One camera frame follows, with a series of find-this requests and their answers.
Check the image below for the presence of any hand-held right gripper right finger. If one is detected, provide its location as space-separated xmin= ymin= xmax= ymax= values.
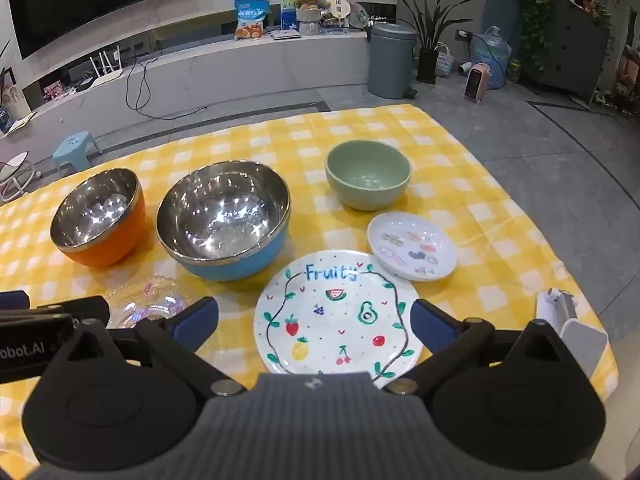
xmin=382 ymin=298 xmax=576 ymax=396

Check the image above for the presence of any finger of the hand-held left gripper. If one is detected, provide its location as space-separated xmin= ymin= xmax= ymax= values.
xmin=0 ymin=290 xmax=111 ymax=328

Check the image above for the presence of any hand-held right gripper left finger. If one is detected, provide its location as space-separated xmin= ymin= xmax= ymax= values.
xmin=47 ymin=296 xmax=248 ymax=396

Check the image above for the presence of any clear glass flower plate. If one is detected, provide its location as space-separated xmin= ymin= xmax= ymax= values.
xmin=102 ymin=275 xmax=201 ymax=331

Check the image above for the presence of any small white sticker plate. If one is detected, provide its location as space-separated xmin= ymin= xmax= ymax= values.
xmin=367 ymin=211 xmax=458 ymax=283

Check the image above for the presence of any white fruit print plate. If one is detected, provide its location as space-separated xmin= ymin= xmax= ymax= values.
xmin=253 ymin=249 xmax=422 ymax=388

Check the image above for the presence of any blue steel bowl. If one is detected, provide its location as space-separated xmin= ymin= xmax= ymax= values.
xmin=155 ymin=161 xmax=292 ymax=282

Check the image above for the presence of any orange steel bowl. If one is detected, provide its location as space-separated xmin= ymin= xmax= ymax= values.
xmin=50 ymin=167 xmax=147 ymax=267

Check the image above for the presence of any green ceramic bowl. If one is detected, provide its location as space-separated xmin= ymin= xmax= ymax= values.
xmin=325 ymin=140 xmax=413 ymax=212

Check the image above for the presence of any white round side table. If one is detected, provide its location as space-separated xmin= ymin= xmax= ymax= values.
xmin=0 ymin=155 xmax=38 ymax=203

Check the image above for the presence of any white folded device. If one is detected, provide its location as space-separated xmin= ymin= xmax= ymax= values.
xmin=535 ymin=287 xmax=610 ymax=381

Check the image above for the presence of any light blue plastic stool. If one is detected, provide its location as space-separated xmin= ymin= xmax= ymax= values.
xmin=52 ymin=131 xmax=102 ymax=177

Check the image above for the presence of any yellow checkered tablecloth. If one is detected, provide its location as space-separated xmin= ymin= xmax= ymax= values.
xmin=0 ymin=104 xmax=621 ymax=466

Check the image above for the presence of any white marble television console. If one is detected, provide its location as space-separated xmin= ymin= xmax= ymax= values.
xmin=0 ymin=30 xmax=373 ymax=156

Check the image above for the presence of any white router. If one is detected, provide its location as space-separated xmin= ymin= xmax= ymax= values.
xmin=90 ymin=46 xmax=126 ymax=81

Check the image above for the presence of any pink space heater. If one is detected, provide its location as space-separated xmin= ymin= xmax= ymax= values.
xmin=464 ymin=62 xmax=495 ymax=102

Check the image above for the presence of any long-leaf potted plant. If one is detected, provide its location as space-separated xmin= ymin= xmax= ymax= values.
xmin=385 ymin=0 xmax=476 ymax=85

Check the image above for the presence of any grey trash can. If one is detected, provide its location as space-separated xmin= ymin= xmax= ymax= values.
xmin=367 ymin=21 xmax=418 ymax=100

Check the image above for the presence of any small woven basket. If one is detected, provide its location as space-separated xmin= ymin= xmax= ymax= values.
xmin=435 ymin=44 xmax=455 ymax=78

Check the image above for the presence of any blue water jug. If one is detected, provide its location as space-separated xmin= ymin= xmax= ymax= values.
xmin=472 ymin=26 xmax=512 ymax=90

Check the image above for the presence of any grey cabinet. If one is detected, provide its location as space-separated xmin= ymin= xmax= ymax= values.
xmin=537 ymin=0 xmax=613 ymax=103

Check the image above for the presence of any blue snack bag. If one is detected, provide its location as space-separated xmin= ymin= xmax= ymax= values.
xmin=234 ymin=0 xmax=268 ymax=41

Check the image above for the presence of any black cable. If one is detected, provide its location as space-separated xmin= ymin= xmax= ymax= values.
xmin=122 ymin=57 xmax=208 ymax=121

